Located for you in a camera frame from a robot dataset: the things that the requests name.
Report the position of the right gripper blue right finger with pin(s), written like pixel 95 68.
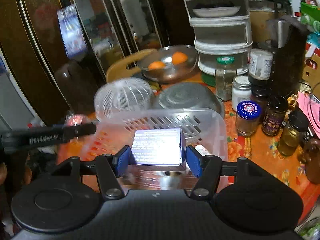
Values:
pixel 208 170

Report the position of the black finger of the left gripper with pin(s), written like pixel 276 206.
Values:
pixel 43 136

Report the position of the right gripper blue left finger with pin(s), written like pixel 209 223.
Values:
pixel 108 168

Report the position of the white Kent cigarette box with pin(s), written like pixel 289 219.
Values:
pixel 159 150

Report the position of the clear plastic basket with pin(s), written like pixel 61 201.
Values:
pixel 200 127

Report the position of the blue lid glass jar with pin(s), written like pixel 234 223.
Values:
pixel 247 117

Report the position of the white dome mesh cover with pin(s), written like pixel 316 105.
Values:
pixel 124 95

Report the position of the upturned steel bowl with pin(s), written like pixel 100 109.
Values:
pixel 188 95

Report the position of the dark brown thermos jug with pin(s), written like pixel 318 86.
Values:
pixel 77 86

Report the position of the dark purple label jar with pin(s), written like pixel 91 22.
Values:
pixel 274 115

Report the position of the small white salt jar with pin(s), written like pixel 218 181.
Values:
pixel 241 90

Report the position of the black lid oil jar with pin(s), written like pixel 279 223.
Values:
pixel 293 133

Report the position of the green lid glass jar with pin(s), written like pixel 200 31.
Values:
pixel 224 74

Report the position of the steel bowl with oranges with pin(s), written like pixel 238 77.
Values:
pixel 170 73

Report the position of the left orange fruit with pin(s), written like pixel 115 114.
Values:
pixel 156 65

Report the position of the orange fruit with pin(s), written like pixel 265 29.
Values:
pixel 156 65
pixel 179 58

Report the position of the right orange fruit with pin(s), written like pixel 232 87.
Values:
pixel 179 58

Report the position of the pink paper sheet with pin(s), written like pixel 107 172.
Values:
pixel 310 107

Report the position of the white label dark bottle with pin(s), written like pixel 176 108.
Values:
pixel 260 64

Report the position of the black electric kettle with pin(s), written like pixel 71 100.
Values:
pixel 288 45

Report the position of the white tiered food rack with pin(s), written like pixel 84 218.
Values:
pixel 221 28

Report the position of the green gift bag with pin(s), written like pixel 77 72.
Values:
pixel 310 15

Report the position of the blue wall calendar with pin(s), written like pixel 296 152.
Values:
pixel 71 32

